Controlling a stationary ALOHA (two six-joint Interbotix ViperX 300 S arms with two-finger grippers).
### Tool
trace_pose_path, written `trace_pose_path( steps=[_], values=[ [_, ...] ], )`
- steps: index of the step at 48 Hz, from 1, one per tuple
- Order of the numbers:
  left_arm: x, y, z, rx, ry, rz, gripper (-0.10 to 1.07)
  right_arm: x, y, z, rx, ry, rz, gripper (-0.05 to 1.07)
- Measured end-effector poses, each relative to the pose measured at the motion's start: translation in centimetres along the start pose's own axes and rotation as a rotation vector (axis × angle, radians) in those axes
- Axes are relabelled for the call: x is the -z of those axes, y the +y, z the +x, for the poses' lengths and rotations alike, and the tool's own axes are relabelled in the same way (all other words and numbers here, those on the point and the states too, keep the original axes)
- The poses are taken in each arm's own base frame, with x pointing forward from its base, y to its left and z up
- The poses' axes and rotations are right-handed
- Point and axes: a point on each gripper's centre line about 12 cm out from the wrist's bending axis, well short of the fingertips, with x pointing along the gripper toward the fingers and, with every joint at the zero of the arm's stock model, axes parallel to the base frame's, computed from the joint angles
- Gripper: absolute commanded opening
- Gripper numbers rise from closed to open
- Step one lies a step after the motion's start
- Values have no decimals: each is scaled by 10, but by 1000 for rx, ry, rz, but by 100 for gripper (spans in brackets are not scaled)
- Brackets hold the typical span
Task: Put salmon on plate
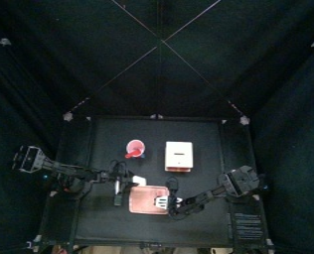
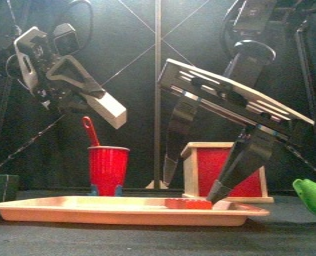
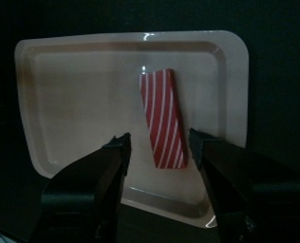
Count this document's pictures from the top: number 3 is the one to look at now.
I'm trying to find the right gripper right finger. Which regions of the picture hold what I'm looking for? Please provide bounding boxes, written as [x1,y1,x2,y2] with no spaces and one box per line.
[187,127,300,243]

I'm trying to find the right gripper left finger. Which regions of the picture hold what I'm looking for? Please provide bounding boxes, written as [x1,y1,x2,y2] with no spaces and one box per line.
[28,132,134,243]

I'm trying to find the red striped toy salmon slice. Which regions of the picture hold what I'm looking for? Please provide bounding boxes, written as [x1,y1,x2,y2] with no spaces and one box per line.
[138,67,190,170]

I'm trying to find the pink rectangular plate tray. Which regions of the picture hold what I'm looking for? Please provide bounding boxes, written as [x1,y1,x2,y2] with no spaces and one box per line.
[12,29,251,229]

